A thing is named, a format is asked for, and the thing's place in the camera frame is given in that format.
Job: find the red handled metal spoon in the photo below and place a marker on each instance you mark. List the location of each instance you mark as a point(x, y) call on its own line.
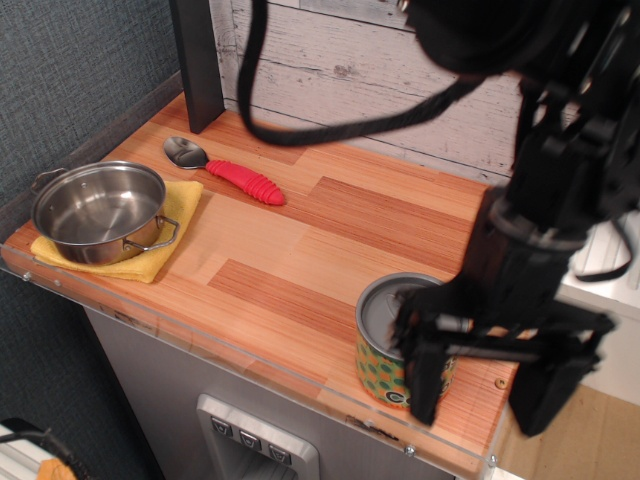
point(187, 155)

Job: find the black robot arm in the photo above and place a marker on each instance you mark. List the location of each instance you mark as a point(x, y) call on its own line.
point(576, 164)

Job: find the grey toy fridge cabinet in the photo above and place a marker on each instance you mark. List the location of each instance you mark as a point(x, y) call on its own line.
point(165, 380)

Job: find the silver dispenser panel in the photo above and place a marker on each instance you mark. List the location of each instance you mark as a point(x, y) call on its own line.
point(242, 446)

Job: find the clear acrylic edge guard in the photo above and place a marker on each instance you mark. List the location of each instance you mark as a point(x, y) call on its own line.
point(250, 360)

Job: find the orange object bottom left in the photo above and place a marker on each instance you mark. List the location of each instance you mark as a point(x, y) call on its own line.
point(54, 469)

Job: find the stainless steel pot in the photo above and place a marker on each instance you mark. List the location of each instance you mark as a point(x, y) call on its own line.
point(101, 213)

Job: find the white toy sink unit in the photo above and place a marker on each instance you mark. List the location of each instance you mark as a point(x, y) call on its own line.
point(617, 374)

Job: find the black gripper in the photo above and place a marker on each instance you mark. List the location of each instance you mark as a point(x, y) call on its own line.
point(502, 304)

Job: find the yellow folded cloth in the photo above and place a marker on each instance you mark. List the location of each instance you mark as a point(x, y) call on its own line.
point(182, 200)

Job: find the peas and carrots toy can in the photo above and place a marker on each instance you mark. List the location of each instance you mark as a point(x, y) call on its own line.
point(379, 366)

